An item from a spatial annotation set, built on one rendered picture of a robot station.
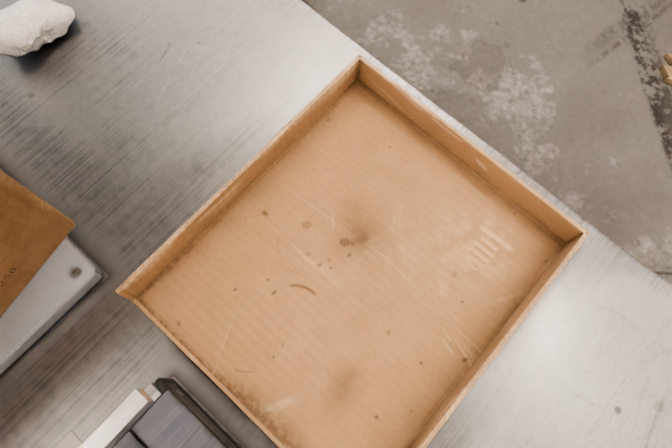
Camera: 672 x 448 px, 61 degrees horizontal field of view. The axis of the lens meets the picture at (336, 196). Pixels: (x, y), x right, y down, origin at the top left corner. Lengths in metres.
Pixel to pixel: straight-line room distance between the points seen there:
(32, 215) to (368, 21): 1.29
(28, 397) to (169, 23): 0.37
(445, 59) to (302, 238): 1.16
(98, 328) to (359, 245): 0.24
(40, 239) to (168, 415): 0.17
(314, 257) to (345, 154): 0.10
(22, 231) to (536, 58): 1.43
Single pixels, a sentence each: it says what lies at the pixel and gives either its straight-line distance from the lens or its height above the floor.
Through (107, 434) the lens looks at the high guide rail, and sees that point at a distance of 0.39.
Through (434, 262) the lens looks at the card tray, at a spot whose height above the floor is 0.83.
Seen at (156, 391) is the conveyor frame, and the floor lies 0.88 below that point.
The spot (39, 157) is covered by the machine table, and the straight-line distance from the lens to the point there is 0.60.
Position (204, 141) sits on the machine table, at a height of 0.83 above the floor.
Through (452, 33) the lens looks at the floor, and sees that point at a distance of 1.67.
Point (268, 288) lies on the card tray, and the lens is 0.50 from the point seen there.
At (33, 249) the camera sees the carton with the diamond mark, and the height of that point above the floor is 0.88.
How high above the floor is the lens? 1.33
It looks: 71 degrees down
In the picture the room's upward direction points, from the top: 5 degrees clockwise
